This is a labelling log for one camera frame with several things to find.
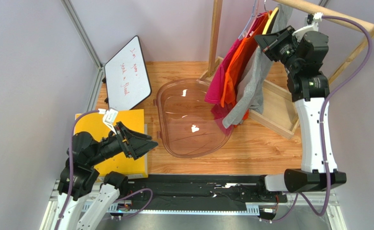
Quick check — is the yellow plastic hanger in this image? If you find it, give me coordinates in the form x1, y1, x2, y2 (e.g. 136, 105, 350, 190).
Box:
262, 7, 279, 35

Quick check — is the aluminium frame post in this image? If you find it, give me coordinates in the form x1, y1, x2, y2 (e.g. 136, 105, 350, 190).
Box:
318, 0, 330, 7
61, 0, 104, 111

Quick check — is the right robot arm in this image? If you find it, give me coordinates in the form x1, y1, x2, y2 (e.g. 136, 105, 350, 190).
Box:
255, 26, 347, 193

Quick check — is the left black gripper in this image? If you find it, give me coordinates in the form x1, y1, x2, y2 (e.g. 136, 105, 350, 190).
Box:
88, 120, 159, 165

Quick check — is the wooden clothes rack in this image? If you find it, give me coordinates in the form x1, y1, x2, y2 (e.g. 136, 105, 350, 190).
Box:
199, 0, 374, 139

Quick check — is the yellow flat box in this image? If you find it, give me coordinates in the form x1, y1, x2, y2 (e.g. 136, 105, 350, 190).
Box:
74, 109, 148, 182

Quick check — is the blue wire hanger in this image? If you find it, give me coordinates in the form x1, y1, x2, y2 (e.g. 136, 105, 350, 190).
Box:
238, 0, 258, 39

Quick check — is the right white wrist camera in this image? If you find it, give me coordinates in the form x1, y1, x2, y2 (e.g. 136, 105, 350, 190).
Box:
293, 12, 323, 42

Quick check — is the pink wire hanger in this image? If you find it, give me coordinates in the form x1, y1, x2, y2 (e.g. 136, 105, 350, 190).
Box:
241, 0, 270, 39

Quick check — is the magenta t shirt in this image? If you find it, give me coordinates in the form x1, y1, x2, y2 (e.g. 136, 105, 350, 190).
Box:
204, 12, 264, 136

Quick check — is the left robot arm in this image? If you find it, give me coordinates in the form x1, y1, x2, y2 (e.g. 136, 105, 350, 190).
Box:
46, 122, 158, 230

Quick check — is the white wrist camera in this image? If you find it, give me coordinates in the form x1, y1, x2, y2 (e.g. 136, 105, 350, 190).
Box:
293, 12, 323, 42
98, 108, 118, 134

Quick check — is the left aluminium frame post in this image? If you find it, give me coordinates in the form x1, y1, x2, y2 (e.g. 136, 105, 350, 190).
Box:
61, 0, 104, 111

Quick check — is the grey t shirt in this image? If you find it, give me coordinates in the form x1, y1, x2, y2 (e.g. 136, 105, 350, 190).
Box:
222, 3, 294, 129

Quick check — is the orange t shirt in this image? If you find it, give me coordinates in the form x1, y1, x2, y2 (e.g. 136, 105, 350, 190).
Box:
220, 11, 272, 107

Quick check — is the right aluminium frame post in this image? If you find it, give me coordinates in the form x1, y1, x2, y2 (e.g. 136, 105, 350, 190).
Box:
318, 0, 330, 7

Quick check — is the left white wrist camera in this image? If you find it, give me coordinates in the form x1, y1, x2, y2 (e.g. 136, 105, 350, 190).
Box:
98, 108, 118, 134

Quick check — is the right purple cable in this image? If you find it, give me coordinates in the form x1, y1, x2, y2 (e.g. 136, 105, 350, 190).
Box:
295, 15, 374, 218

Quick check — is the clear pink plastic basket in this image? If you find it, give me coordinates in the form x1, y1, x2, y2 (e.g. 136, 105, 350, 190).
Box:
154, 78, 234, 158

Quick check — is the white dry-erase board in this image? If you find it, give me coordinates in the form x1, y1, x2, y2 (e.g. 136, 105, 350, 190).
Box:
104, 35, 152, 111

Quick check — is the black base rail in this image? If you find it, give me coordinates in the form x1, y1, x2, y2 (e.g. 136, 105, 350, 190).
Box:
119, 174, 288, 212

